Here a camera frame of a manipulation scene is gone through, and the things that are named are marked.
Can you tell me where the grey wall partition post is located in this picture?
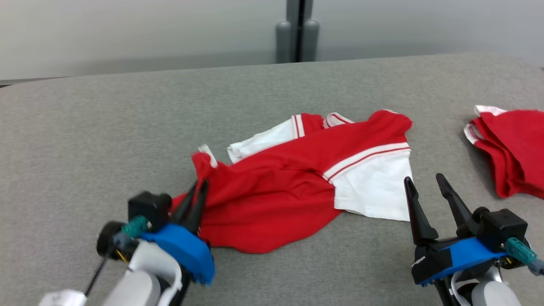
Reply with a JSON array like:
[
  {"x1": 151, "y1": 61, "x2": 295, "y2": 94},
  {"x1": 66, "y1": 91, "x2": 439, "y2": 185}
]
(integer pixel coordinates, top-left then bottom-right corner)
[{"x1": 275, "y1": 0, "x2": 320, "y2": 63}]

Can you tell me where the white cable label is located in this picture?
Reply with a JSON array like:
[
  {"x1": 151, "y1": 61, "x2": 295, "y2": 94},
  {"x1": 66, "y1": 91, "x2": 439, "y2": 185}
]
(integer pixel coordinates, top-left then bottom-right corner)
[{"x1": 38, "y1": 289, "x2": 88, "y2": 306}]

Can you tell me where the red white striped jersey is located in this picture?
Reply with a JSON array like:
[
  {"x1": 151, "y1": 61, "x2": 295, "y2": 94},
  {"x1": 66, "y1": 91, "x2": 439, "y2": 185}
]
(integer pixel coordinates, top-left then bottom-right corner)
[{"x1": 170, "y1": 109, "x2": 414, "y2": 255}]

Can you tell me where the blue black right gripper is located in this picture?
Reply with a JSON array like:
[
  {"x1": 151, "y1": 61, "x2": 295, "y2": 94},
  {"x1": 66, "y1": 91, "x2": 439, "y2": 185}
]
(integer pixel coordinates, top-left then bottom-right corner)
[{"x1": 404, "y1": 173, "x2": 532, "y2": 286}]

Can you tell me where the red shirt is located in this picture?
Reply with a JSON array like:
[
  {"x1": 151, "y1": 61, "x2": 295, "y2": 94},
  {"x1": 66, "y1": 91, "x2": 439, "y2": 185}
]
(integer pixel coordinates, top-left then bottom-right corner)
[{"x1": 463, "y1": 105, "x2": 544, "y2": 200}]

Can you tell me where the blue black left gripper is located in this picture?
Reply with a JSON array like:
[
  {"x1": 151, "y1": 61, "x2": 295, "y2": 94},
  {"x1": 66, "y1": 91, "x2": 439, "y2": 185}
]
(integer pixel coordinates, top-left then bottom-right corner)
[{"x1": 96, "y1": 179, "x2": 215, "y2": 286}]

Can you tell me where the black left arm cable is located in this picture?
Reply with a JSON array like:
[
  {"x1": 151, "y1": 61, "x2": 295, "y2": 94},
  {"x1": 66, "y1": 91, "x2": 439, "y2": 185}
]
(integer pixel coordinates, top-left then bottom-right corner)
[{"x1": 83, "y1": 216, "x2": 149, "y2": 298}]

